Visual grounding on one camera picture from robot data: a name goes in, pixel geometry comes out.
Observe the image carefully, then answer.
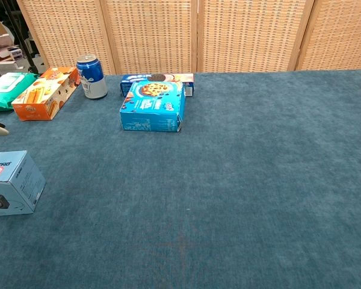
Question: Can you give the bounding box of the teal carpet table cloth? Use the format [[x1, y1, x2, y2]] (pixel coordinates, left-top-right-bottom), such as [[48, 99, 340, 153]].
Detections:
[[0, 69, 361, 289]]

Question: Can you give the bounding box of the small white blue carton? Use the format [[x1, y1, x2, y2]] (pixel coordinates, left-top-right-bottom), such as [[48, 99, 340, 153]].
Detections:
[[7, 46, 23, 60]]

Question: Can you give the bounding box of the blue chocolate chip cookie box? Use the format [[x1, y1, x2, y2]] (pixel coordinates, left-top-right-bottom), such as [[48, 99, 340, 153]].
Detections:
[[119, 81, 187, 133]]

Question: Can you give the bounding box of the woven rattan screen panel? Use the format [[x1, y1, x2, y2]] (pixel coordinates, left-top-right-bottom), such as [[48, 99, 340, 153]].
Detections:
[[196, 0, 315, 73], [99, 0, 199, 76], [294, 0, 361, 72], [16, 0, 117, 76]]

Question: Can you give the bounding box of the black tripod stand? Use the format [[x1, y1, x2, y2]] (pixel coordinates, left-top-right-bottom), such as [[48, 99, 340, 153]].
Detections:
[[0, 0, 40, 75]]

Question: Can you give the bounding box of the light blue speaker box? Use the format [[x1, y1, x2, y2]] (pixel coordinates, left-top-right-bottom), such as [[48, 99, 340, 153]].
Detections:
[[0, 150, 47, 217]]

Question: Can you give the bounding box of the blue and white drink can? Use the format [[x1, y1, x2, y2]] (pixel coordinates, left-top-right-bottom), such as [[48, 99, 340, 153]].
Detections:
[[75, 54, 108, 101]]

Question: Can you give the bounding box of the orange wafer roll box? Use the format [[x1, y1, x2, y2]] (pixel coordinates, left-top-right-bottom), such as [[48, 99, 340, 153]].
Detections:
[[11, 66, 81, 122]]

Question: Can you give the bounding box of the green wet wipes pack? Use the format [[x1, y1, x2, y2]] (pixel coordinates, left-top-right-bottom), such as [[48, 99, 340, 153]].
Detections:
[[0, 72, 40, 113]]

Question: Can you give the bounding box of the low white tray box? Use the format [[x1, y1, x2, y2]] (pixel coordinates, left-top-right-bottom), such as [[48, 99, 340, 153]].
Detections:
[[0, 59, 20, 76]]

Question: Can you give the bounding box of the Oreo cookie package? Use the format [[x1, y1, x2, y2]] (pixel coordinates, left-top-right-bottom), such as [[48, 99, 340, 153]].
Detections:
[[120, 72, 196, 98]]

